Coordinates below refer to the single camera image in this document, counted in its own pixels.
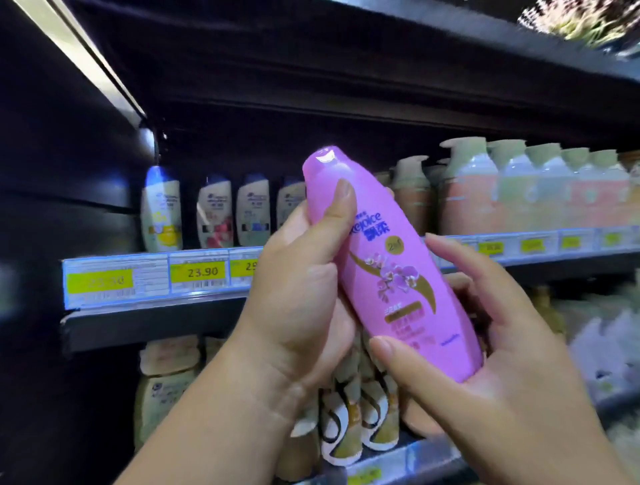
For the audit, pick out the person's right hand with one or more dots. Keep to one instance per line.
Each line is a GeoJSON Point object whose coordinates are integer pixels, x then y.
{"type": "Point", "coordinates": [520, 394]}

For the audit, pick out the person's left hand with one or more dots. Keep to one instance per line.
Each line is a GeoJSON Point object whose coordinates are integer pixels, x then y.
{"type": "Point", "coordinates": [295, 310]}

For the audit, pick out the person's right thumb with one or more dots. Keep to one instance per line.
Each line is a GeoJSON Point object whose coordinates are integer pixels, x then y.
{"type": "Point", "coordinates": [407, 372]}

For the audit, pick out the person's right middle finger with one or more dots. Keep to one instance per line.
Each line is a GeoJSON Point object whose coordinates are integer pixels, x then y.
{"type": "Point", "coordinates": [457, 282]}

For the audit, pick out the person's left thumb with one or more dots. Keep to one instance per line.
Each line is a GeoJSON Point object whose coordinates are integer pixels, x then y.
{"type": "Point", "coordinates": [327, 222]}

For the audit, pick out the pink shampoo bottle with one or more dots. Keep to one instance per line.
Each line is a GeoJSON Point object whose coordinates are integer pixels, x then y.
{"type": "Point", "coordinates": [395, 280]}

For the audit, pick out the person's right forearm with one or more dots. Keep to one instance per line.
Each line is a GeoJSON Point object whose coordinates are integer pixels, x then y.
{"type": "Point", "coordinates": [565, 477]}

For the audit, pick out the person's left forearm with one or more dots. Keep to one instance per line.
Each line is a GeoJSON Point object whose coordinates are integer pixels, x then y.
{"type": "Point", "coordinates": [215, 424]}

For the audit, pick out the white bottle gold swirl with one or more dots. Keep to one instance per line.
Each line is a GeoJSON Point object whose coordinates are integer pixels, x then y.
{"type": "Point", "coordinates": [341, 424]}
{"type": "Point", "coordinates": [381, 414]}

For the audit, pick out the white shampoo bottle blue label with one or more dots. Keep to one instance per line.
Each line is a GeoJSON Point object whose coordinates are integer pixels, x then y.
{"type": "Point", "coordinates": [253, 210]}

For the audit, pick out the yellowish bottle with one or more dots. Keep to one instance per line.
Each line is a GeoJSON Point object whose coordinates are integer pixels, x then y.
{"type": "Point", "coordinates": [547, 312]}

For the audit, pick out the row of pastel pump bottles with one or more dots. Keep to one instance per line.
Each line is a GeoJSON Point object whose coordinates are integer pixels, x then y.
{"type": "Point", "coordinates": [520, 195]}

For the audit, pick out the yellow shelf label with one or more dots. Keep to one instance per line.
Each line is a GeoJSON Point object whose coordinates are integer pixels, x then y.
{"type": "Point", "coordinates": [365, 476]}

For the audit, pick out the white shampoo bottle red label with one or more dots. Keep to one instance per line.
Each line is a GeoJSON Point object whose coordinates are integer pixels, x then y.
{"type": "Point", "coordinates": [215, 212]}

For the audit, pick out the row of yellow price tags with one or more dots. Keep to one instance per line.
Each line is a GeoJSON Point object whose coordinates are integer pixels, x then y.
{"type": "Point", "coordinates": [200, 272]}

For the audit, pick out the black shelf board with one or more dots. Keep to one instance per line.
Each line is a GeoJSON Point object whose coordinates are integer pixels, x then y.
{"type": "Point", "coordinates": [325, 75]}

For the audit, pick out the pile of white packets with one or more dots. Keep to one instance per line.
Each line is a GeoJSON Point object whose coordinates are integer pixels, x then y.
{"type": "Point", "coordinates": [605, 344]}

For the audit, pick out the white shampoo bottle yellow label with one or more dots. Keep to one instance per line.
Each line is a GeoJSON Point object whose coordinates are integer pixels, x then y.
{"type": "Point", "coordinates": [161, 210]}

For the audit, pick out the cream bottle with large cap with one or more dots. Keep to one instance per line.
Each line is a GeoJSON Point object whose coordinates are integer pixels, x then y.
{"type": "Point", "coordinates": [162, 394]}

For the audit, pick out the glittery packaged product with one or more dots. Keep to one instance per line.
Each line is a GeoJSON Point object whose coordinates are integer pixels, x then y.
{"type": "Point", "coordinates": [585, 22]}

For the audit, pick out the shelf light strip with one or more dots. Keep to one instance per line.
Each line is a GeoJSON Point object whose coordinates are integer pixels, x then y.
{"type": "Point", "coordinates": [80, 55]}

